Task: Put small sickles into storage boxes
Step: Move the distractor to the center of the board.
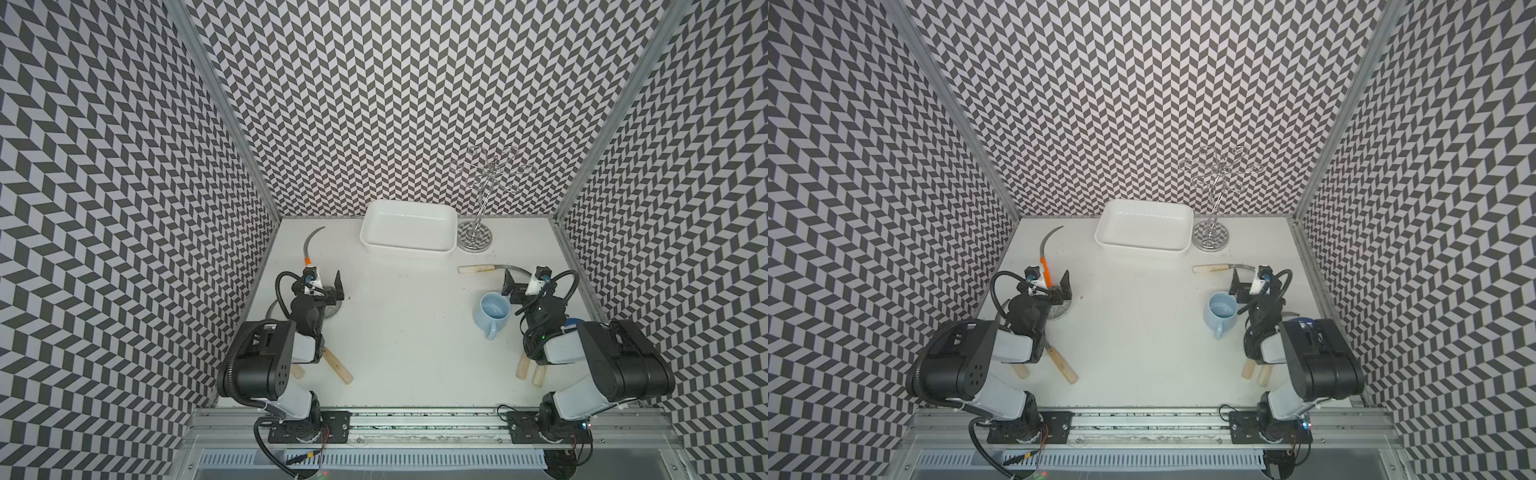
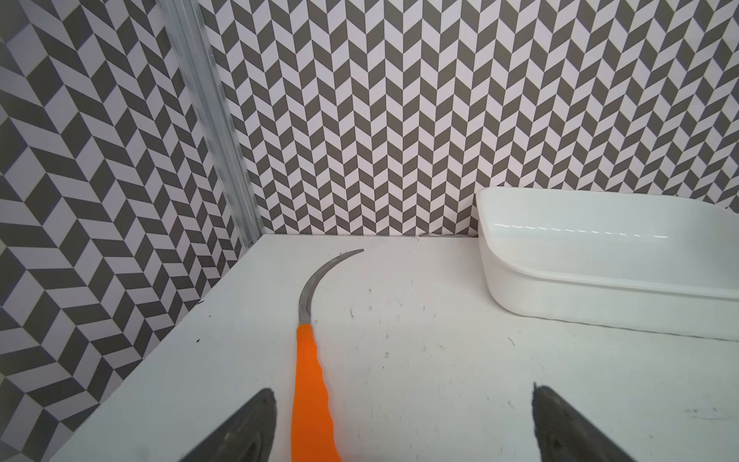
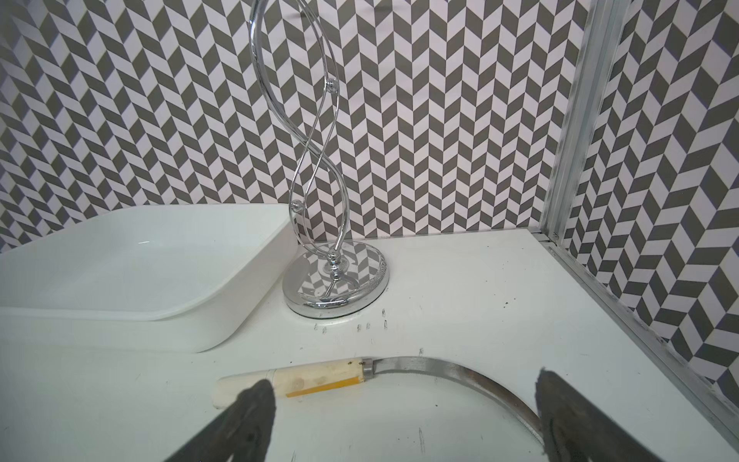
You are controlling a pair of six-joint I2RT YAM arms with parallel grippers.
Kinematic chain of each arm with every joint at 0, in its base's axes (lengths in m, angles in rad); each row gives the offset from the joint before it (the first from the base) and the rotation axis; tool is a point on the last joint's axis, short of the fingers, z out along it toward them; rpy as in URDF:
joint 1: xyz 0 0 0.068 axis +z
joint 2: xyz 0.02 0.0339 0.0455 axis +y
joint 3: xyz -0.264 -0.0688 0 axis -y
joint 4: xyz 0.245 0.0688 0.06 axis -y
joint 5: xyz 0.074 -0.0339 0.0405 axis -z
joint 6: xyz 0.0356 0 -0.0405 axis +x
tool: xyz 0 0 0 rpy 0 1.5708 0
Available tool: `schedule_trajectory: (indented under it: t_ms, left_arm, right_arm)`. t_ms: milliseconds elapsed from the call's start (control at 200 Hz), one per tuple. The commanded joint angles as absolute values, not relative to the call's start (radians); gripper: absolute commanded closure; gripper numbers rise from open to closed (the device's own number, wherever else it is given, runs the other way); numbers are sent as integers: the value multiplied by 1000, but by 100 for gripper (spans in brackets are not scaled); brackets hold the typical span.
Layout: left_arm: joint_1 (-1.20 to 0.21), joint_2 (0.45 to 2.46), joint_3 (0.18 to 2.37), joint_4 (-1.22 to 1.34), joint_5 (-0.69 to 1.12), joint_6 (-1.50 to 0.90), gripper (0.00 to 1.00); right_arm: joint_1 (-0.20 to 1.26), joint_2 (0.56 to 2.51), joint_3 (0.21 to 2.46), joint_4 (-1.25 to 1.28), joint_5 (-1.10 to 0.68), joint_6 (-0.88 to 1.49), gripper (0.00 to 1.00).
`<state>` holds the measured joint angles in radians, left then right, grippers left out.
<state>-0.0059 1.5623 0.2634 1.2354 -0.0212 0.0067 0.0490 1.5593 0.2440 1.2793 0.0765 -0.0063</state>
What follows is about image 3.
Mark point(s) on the chrome wire stand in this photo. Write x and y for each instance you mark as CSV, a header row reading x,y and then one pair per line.
x,y
334,279

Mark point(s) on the white plastic storage box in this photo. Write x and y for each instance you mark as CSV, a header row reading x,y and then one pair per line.
x,y
177,278

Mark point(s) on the sickle near chrome stand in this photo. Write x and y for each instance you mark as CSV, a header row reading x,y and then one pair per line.
x,y
296,381

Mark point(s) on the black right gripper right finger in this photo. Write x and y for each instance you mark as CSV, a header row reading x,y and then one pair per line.
x,y
575,430

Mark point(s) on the aluminium corner post right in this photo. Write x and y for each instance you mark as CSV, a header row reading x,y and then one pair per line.
x,y
601,38

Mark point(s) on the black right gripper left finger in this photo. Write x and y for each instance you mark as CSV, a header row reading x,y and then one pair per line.
x,y
242,432

